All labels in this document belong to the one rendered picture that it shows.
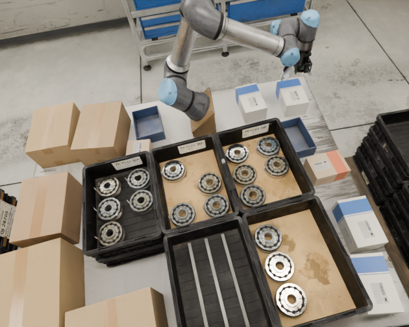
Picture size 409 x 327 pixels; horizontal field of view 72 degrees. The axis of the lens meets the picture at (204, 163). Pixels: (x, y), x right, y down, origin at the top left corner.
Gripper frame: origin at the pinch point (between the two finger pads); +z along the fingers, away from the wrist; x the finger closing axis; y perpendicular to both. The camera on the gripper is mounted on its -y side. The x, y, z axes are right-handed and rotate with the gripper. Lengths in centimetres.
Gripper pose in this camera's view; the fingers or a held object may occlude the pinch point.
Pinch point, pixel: (295, 77)
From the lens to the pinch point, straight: 159.8
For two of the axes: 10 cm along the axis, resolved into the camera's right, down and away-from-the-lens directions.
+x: 9.9, -1.7, -0.2
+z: 1.0, 5.2, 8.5
